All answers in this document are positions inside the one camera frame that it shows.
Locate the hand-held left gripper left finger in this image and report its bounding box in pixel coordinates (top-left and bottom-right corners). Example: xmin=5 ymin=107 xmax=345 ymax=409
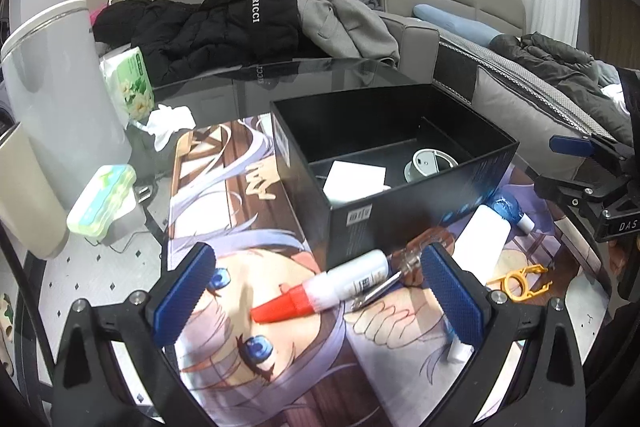
xmin=52 ymin=242 xmax=217 ymax=427

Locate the white glue bottle red cap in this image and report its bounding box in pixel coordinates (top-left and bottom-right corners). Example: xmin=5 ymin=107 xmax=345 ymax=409
xmin=250 ymin=249 xmax=390 ymax=324

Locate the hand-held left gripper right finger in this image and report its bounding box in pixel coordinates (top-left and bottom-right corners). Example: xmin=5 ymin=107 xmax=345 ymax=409
xmin=420 ymin=242 xmax=586 ymax=427

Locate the black puffer jacket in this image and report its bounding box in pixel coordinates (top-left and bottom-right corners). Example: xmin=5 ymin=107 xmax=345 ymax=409
xmin=92 ymin=0 xmax=321 ymax=85

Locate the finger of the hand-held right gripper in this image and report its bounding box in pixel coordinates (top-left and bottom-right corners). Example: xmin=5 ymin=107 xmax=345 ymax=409
xmin=534 ymin=174 xmax=631 ymax=219
xmin=549 ymin=133 xmax=633 ymax=174

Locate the grey bed mattress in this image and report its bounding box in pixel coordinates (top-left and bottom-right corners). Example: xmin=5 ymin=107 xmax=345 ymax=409
xmin=435 ymin=29 xmax=621 ymax=142

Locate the beige bin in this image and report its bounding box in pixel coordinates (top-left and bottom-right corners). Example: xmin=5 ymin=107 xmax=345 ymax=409
xmin=0 ymin=122 xmax=71 ymax=260

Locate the grey round device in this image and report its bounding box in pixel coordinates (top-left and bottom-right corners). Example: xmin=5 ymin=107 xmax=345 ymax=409
xmin=404 ymin=148 xmax=458 ymax=184

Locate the amber handle screwdriver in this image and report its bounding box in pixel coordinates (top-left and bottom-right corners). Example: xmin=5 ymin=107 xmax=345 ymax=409
xmin=350 ymin=227 xmax=456 ymax=312

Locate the grey coat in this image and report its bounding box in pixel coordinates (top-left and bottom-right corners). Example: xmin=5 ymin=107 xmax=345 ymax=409
xmin=297 ymin=0 xmax=401 ymax=64

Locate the camouflage cloth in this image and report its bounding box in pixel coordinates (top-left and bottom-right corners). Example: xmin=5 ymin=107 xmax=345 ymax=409
xmin=0 ymin=294 xmax=16 ymax=373

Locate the dark olive jacket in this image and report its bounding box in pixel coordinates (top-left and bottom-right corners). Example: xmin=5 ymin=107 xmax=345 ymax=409
xmin=492 ymin=32 xmax=633 ymax=148

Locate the white rectangular block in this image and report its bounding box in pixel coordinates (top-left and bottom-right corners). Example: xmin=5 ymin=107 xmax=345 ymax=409
xmin=452 ymin=204 xmax=513 ymax=285

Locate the small blue white bottle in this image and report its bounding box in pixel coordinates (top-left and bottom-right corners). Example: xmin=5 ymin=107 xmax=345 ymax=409
xmin=484 ymin=193 xmax=536 ymax=235

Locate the black cable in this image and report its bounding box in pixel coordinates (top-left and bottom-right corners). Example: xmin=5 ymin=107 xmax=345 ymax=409
xmin=102 ymin=187 xmax=168 ymax=255

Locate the printed cartoon desk mat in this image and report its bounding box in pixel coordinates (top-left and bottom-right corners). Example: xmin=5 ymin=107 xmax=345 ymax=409
xmin=162 ymin=114 xmax=608 ymax=427

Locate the grey sofa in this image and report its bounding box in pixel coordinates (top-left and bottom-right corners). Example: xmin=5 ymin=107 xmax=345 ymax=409
xmin=70 ymin=0 xmax=441 ymax=88

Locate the light blue pillow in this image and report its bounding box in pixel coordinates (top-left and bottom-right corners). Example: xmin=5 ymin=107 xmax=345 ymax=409
xmin=412 ymin=3 xmax=501 ymax=50

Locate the black storage box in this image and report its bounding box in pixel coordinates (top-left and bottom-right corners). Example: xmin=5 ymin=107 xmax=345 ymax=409
xmin=270 ymin=83 xmax=521 ymax=272

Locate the green wet wipes box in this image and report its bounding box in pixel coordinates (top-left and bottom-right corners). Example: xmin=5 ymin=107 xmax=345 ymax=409
xmin=66 ymin=164 xmax=137 ymax=238

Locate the white paper card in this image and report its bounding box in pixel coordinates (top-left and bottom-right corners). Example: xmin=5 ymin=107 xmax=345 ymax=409
xmin=322 ymin=161 xmax=392 ymax=200

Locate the crumpled white tissue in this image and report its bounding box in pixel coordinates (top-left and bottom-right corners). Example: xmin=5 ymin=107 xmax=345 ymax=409
xmin=142 ymin=103 xmax=197 ymax=151

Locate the green tissue pack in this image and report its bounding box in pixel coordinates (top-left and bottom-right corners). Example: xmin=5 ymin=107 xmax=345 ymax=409
xmin=99 ymin=47 xmax=156 ymax=122

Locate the yellow plastic puller tool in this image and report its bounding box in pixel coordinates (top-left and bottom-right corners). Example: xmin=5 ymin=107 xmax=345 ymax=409
xmin=484 ymin=264 xmax=553 ymax=303

